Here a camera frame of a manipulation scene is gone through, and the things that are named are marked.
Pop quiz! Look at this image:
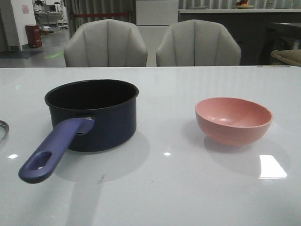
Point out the pink plastic bowl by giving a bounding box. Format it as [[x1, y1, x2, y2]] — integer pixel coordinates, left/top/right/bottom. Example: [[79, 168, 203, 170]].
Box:
[[195, 97, 273, 146]]

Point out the glass lid blue knob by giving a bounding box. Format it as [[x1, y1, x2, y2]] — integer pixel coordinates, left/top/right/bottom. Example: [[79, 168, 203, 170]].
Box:
[[0, 121, 9, 143]]

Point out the dark blue saucepan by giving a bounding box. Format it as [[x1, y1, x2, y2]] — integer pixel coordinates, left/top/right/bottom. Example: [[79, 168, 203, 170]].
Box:
[[18, 79, 139, 184]]

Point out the right beige upholstered chair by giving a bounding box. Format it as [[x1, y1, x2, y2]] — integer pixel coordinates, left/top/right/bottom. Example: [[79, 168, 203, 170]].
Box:
[[156, 20, 241, 67]]

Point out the beige upholstered chair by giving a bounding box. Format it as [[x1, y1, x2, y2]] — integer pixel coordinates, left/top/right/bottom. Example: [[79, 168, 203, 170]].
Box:
[[156, 20, 241, 67], [64, 19, 148, 67]]

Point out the left beige upholstered chair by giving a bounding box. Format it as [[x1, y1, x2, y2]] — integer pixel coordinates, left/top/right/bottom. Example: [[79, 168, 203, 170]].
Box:
[[64, 19, 148, 67]]

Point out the white cabinet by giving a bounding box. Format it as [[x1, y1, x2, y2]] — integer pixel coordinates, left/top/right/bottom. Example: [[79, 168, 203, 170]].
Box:
[[136, 0, 178, 67]]

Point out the dark grey counter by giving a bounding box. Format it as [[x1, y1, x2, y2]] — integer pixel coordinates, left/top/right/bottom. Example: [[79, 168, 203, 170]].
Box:
[[178, 9, 301, 65]]

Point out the fruit plate on counter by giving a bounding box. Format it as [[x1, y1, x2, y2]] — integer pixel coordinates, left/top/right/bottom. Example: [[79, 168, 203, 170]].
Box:
[[235, 0, 254, 9]]

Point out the red trash bin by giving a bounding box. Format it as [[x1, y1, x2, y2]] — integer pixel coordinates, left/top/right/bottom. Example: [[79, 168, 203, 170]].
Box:
[[25, 24, 42, 48]]

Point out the beige cushion at right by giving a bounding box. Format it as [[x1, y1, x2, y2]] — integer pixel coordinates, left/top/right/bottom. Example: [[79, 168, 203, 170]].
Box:
[[271, 49, 301, 67]]

